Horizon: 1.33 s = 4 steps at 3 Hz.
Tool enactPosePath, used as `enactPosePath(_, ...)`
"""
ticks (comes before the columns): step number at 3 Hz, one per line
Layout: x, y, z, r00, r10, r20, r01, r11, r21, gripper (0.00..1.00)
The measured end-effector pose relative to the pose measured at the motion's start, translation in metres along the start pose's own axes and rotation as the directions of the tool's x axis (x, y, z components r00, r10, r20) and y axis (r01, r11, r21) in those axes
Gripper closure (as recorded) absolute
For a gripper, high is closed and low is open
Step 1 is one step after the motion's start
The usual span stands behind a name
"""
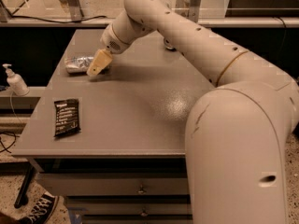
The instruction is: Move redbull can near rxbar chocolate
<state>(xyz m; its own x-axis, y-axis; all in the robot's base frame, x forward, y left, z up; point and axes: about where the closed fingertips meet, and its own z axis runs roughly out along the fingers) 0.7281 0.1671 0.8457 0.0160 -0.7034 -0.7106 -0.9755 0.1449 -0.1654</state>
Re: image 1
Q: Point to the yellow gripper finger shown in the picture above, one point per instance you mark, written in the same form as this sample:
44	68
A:
101	60

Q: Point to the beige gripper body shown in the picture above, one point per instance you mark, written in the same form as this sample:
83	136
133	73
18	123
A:
111	42

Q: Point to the black rxbar chocolate packet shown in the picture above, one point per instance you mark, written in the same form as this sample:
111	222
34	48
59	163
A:
66	117

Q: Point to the white pump sanitizer bottle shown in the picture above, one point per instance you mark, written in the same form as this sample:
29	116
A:
15	81

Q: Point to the black metal stand leg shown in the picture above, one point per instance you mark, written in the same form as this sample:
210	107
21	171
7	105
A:
22	198

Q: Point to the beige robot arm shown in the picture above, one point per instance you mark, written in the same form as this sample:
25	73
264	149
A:
235	134

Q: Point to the silver blue redbull can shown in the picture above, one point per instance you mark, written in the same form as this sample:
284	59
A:
77	64

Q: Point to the black white sneaker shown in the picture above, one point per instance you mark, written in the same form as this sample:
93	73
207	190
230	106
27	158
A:
42	210

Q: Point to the green soda can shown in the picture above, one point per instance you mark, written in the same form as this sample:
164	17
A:
168	45

